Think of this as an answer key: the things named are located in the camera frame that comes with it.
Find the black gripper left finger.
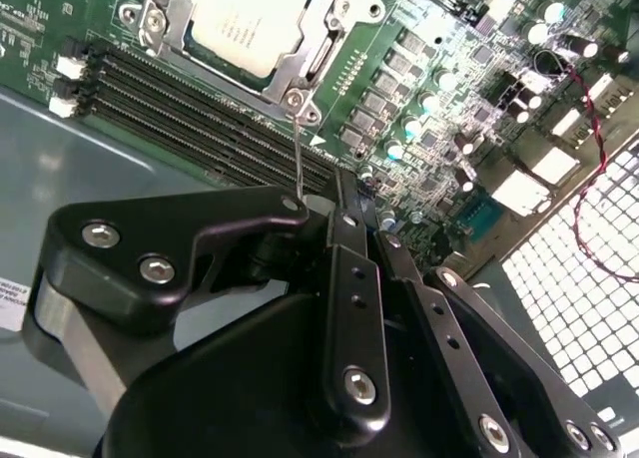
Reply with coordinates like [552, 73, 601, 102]
[22, 170, 392, 433]

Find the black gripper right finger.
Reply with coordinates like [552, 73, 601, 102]
[373, 229, 624, 458]

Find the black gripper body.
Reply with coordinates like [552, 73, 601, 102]
[93, 290, 469, 458]

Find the thin metal locking lever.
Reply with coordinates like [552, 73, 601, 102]
[292, 96, 307, 203]

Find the metal socket cover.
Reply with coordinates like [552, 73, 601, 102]
[149, 0, 350, 108]

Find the silver CPU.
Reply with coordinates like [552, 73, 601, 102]
[182, 0, 307, 79]

